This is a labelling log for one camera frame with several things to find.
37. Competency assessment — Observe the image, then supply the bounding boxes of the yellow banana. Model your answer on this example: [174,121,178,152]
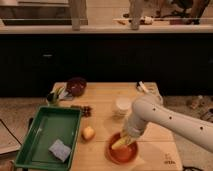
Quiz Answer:
[111,137,127,150]

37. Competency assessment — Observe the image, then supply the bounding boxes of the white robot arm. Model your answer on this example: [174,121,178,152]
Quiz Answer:
[122,94,213,153]

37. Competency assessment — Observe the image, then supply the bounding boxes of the dark red bowl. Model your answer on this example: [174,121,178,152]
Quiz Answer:
[66,77,87,97]

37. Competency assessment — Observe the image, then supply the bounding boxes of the white cup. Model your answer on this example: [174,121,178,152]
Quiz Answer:
[114,97,131,116]

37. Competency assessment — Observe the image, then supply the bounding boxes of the dark grape bunch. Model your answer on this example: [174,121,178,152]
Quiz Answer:
[71,105,92,117]

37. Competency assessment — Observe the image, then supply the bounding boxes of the blue sponge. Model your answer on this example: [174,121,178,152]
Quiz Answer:
[49,139,71,162]

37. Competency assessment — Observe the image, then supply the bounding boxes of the green plastic tray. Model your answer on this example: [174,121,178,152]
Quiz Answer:
[15,106,81,171]

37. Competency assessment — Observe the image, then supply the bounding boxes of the green vegetable toy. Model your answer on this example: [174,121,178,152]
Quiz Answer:
[46,87,64,106]

